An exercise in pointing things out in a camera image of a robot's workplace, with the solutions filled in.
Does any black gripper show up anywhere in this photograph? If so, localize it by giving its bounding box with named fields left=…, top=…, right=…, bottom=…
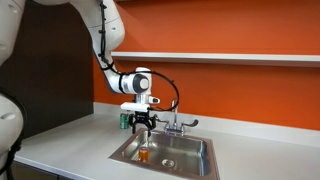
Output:
left=128, top=110, right=158, bottom=138

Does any small brown bottle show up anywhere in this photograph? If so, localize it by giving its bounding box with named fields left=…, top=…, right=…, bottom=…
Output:
left=138, top=145, right=150, bottom=165

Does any green drink can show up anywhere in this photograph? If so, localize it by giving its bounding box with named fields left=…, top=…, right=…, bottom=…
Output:
left=119, top=112, right=132, bottom=131

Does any stainless steel sink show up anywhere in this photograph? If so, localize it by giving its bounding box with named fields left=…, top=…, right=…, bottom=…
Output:
left=109, top=127, right=221, bottom=180

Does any dark wood cabinet panel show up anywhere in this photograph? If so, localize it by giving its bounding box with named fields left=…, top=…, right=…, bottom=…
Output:
left=0, top=0, right=95, bottom=140

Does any chrome two-handle faucet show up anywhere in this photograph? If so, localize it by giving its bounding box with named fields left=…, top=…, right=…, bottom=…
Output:
left=153, top=98, right=200, bottom=136

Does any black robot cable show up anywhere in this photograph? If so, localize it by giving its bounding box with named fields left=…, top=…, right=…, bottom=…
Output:
left=97, top=0, right=181, bottom=113

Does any white wall shelf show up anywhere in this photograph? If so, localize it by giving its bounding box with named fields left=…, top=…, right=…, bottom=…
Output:
left=110, top=50, right=320, bottom=69

